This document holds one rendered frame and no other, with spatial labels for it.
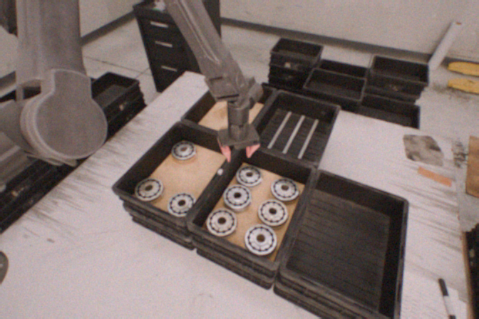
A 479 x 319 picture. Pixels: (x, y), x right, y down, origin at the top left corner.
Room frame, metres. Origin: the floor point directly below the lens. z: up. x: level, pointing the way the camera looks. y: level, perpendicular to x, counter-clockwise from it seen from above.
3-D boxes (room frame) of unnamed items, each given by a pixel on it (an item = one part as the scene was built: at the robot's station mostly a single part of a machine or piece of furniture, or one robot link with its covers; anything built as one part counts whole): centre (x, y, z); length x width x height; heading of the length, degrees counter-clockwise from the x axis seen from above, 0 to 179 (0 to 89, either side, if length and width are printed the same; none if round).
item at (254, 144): (0.54, -0.02, 1.10); 0.07 x 0.07 x 0.09; 17
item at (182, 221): (0.62, 0.21, 0.92); 0.40 x 0.30 x 0.02; 154
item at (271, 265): (0.49, -0.06, 0.92); 0.40 x 0.30 x 0.02; 154
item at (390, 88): (1.87, -1.23, 0.37); 0.40 x 0.30 x 0.45; 65
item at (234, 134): (0.53, 0.00, 1.17); 0.10 x 0.07 x 0.07; 107
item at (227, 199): (0.53, 0.00, 0.86); 0.10 x 0.10 x 0.01
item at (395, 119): (1.51, -1.06, 0.31); 0.40 x 0.30 x 0.34; 65
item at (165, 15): (2.44, 0.49, 0.45); 0.60 x 0.45 x 0.90; 155
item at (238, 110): (0.54, 0.00, 1.24); 0.07 x 0.06 x 0.07; 155
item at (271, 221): (0.46, -0.12, 0.86); 0.10 x 0.10 x 0.01
